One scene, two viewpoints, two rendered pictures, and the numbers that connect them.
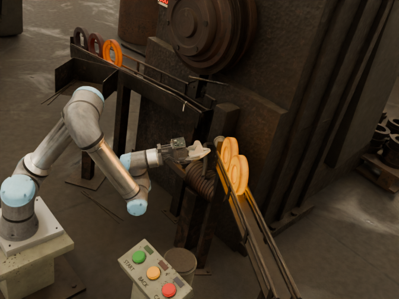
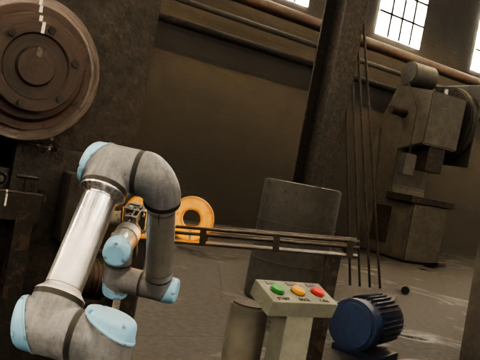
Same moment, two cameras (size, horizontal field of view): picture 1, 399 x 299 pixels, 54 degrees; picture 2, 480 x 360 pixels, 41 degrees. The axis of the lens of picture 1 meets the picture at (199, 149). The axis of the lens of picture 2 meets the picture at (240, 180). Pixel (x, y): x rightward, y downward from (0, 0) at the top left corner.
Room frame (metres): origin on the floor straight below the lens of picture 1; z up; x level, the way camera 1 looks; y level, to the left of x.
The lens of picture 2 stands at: (0.48, 1.89, 0.93)
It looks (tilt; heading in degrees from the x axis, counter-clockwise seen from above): 1 degrees down; 286
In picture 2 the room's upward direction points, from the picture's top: 11 degrees clockwise
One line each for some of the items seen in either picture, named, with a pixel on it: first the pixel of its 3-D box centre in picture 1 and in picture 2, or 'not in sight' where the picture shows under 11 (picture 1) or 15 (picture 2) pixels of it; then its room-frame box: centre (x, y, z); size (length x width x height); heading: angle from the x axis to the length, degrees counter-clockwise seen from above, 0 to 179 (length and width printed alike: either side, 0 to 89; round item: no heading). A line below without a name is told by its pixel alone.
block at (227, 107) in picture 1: (222, 127); (71, 206); (1.65, -0.09, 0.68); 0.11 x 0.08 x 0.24; 140
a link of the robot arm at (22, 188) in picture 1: (18, 196); (103, 340); (1.09, 0.64, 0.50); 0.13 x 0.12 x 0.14; 10
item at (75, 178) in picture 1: (85, 127); not in sight; (1.89, 0.67, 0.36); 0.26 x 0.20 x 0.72; 85
